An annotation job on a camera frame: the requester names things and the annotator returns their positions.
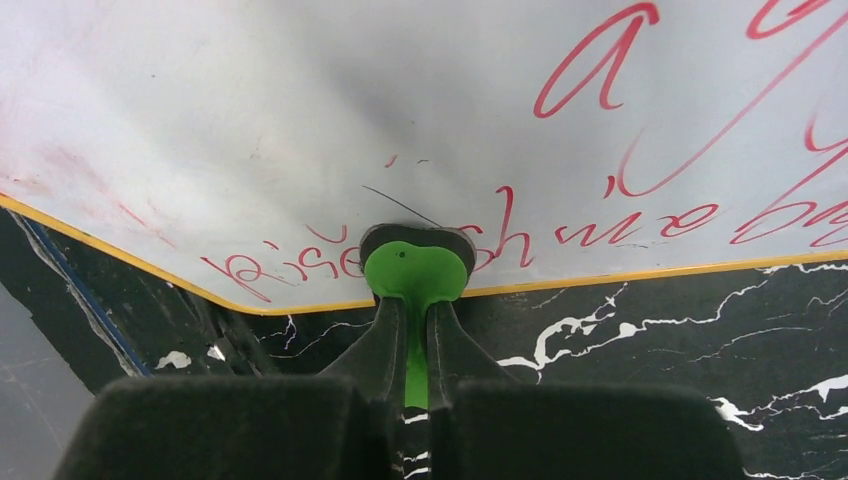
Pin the yellow-framed whiteboard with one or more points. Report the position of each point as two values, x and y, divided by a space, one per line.
240 149

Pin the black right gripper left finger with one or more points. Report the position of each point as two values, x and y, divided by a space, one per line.
337 424

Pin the green bone-shaped eraser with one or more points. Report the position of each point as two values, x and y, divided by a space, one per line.
421 266

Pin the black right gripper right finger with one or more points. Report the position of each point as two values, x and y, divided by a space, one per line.
485 424

